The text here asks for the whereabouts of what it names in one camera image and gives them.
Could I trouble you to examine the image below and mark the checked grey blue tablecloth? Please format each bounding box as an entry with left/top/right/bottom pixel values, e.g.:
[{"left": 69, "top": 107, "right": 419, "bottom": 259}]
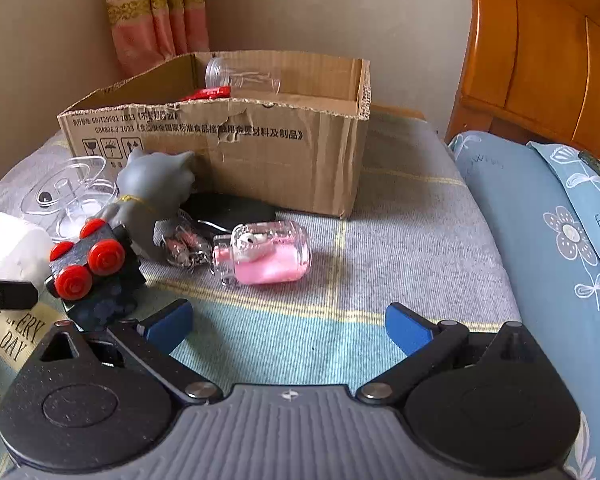
[{"left": 0, "top": 106, "right": 524, "bottom": 480}]

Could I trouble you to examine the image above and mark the clear plastic spool dish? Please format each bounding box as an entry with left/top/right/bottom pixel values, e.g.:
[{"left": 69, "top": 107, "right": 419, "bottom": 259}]
[{"left": 20, "top": 156, "right": 118, "bottom": 242}]

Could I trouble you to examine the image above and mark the pink patterned curtain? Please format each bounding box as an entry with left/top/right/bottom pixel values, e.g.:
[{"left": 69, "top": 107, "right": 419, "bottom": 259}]
[{"left": 106, "top": 0, "right": 209, "bottom": 77}]

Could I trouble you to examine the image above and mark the clear pink sand bottle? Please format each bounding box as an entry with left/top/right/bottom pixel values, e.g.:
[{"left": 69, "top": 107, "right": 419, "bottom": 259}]
[{"left": 211, "top": 220, "right": 311, "bottom": 286}]

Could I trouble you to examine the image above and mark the black flat pouch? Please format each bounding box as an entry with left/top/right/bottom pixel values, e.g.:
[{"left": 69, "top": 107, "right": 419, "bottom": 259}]
[{"left": 181, "top": 192, "right": 276, "bottom": 235}]

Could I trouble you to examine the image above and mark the wooden bed headboard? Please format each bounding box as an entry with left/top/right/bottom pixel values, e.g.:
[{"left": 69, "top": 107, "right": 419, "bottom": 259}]
[{"left": 446, "top": 0, "right": 600, "bottom": 158}]

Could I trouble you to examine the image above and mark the happy every day card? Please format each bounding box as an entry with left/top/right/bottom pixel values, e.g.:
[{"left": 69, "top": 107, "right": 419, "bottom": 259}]
[{"left": 0, "top": 302, "right": 66, "bottom": 372}]

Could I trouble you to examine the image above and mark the white plastic jar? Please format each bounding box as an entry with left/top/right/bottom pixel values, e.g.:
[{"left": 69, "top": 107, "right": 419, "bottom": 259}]
[{"left": 0, "top": 212, "right": 53, "bottom": 288}]

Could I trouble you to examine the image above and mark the black red-wheeled toy train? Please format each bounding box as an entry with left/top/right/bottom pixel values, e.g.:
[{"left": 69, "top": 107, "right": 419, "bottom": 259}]
[{"left": 45, "top": 219, "right": 146, "bottom": 332}]

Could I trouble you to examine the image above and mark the clear plastic bottle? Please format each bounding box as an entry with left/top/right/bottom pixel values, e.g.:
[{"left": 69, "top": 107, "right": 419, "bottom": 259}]
[{"left": 204, "top": 56, "right": 282, "bottom": 93}]

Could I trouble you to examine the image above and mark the blue floral pillow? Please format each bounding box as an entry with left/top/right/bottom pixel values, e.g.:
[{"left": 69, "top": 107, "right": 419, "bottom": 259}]
[{"left": 526, "top": 140, "right": 600, "bottom": 306}]

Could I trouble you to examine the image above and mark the keychain with charms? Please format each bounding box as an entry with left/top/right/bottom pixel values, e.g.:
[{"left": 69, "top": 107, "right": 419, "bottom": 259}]
[{"left": 156, "top": 210, "right": 212, "bottom": 272}]

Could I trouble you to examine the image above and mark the open cardboard box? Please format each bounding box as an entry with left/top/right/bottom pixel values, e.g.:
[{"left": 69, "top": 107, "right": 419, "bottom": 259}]
[{"left": 57, "top": 50, "right": 372, "bottom": 218}]

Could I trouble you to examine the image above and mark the grey cat figurine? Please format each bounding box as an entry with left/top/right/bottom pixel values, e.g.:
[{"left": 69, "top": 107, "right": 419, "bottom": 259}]
[{"left": 96, "top": 148, "right": 195, "bottom": 262}]

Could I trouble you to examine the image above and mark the red green toy block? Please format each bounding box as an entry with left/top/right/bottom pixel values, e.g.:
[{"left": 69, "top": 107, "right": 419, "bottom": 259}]
[{"left": 180, "top": 86, "right": 230, "bottom": 102}]

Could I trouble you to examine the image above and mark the blue floral bedsheet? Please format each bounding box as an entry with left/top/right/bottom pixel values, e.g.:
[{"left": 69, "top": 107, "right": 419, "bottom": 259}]
[{"left": 450, "top": 131, "right": 600, "bottom": 479}]

